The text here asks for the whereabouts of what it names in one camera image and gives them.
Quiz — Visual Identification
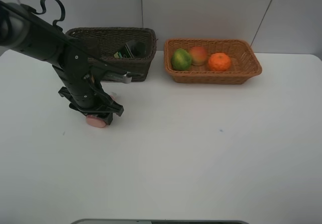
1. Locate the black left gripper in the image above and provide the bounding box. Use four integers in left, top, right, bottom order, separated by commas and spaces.
57, 69, 124, 127

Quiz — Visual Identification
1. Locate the pink lotion bottle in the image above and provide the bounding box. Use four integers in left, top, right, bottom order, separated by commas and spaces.
86, 92, 118, 129

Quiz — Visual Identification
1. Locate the dark green bottle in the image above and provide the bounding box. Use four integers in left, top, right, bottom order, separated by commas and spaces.
113, 40, 146, 58

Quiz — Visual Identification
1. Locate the green mango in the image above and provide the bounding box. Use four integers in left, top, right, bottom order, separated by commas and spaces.
171, 48, 192, 71

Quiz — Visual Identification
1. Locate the orange mandarin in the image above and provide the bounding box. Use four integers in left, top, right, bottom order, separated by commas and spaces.
207, 53, 231, 71

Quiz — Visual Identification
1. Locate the translucent purple plastic cup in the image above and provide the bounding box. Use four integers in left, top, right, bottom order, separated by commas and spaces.
80, 37, 101, 56

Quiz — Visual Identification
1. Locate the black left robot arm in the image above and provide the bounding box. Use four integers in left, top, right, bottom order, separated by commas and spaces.
1, 2, 131, 126

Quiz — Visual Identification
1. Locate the dark brown wicker basket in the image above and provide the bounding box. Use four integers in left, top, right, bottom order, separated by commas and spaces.
65, 27, 156, 82

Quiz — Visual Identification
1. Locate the light orange wicker basket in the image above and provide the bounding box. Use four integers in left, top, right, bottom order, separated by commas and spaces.
164, 38, 262, 85

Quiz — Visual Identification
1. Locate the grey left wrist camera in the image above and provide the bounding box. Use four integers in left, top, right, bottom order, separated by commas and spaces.
91, 66, 132, 84

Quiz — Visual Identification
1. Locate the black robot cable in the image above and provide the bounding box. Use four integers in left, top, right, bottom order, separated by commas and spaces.
0, 0, 131, 76

